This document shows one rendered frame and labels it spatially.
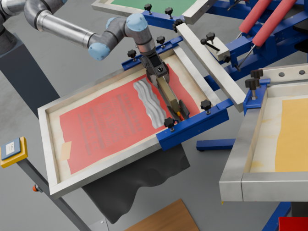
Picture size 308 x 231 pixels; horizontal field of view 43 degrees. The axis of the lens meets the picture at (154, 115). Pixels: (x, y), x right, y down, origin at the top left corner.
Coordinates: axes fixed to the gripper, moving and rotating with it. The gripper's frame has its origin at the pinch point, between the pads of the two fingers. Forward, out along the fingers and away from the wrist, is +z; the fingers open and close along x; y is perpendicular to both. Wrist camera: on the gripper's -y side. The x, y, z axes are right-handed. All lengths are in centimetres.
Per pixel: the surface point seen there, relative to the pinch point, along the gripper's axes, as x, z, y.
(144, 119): 14.5, 5.7, -9.5
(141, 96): 10.9, 5.1, 4.9
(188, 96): -7.6, 5.7, -8.6
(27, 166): 77, 17, 10
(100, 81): 26.3, 2.1, 26.8
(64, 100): 46, 2, 25
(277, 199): -1, -52, -104
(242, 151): -2, -47, -89
